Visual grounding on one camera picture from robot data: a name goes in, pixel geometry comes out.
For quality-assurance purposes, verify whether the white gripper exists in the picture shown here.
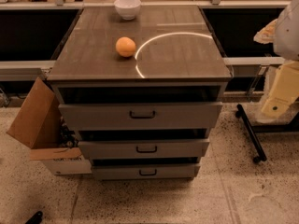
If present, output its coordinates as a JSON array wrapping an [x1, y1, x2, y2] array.
[[261, 61, 299, 119]]

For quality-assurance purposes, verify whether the grey drawer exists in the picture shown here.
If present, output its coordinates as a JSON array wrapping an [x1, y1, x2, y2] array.
[[59, 102, 222, 131], [92, 163, 200, 180], [78, 139, 209, 160]]

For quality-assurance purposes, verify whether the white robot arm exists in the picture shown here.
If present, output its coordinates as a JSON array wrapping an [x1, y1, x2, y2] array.
[[253, 0, 299, 123]]

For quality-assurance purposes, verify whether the grey drawer cabinet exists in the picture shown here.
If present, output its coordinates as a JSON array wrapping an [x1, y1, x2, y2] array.
[[49, 6, 232, 170]]

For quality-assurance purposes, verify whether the open cardboard box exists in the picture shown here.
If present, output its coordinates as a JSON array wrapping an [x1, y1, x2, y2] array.
[[7, 77, 91, 175]]

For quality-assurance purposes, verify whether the black stand base bar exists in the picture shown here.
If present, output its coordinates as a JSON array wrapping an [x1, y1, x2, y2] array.
[[235, 104, 267, 163]]

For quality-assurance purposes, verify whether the orange fruit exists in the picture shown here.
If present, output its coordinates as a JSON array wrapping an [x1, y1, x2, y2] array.
[[115, 36, 136, 57]]

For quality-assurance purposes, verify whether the white bowl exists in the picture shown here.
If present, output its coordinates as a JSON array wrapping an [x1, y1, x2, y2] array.
[[114, 0, 141, 20]]

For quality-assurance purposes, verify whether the black object on floor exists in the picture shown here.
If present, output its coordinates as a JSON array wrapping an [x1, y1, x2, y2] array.
[[25, 211, 43, 224]]

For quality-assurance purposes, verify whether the metal rail bracket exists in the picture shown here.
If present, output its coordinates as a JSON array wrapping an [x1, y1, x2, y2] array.
[[246, 64, 269, 101]]

